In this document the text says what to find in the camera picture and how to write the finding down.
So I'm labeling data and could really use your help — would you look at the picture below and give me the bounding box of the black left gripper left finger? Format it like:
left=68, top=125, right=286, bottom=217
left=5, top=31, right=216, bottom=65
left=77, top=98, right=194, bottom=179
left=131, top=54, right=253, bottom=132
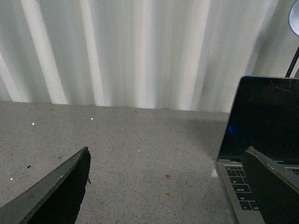
left=0, top=147, right=91, bottom=224

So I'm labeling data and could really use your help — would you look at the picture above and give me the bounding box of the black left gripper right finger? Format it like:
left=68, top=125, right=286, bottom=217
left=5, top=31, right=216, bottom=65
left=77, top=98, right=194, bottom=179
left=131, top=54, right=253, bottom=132
left=241, top=147, right=299, bottom=224

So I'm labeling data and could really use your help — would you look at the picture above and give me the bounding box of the grey laptop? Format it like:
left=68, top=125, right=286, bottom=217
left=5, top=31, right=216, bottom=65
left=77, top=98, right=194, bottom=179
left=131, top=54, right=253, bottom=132
left=217, top=76, right=299, bottom=224

